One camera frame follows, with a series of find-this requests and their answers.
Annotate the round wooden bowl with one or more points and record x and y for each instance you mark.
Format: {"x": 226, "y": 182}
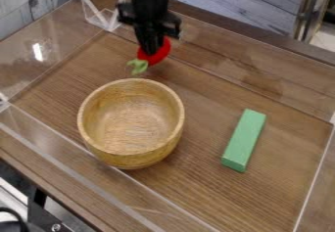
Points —
{"x": 130, "y": 122}

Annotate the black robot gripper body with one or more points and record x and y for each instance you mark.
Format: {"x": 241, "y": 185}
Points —
{"x": 150, "y": 17}

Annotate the clear acrylic corner bracket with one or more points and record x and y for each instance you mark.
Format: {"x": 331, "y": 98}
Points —
{"x": 102, "y": 18}

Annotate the metal table leg background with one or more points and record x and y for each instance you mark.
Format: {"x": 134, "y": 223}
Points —
{"x": 309, "y": 19}

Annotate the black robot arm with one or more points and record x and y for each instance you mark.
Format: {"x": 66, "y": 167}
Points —
{"x": 153, "y": 21}

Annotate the red knitted strawberry fruit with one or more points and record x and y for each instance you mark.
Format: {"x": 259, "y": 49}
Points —
{"x": 145, "y": 60}

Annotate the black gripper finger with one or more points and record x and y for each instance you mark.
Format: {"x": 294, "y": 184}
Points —
{"x": 151, "y": 38}

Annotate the green rectangular block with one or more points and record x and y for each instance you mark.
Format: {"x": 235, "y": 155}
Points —
{"x": 243, "y": 140}

